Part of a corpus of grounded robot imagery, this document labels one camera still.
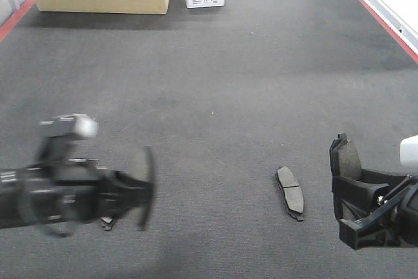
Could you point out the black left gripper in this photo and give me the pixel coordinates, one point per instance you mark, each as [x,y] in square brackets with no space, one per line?
[77,192]

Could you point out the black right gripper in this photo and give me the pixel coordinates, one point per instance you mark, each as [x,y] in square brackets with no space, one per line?
[362,198]

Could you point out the dark brake pad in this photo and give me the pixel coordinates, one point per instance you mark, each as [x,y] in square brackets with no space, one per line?
[143,169]
[344,158]
[107,223]

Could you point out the dark brake pad edge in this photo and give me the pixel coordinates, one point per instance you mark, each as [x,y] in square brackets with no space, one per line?
[291,192]

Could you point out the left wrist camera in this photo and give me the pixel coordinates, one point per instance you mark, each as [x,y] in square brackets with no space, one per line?
[76,126]

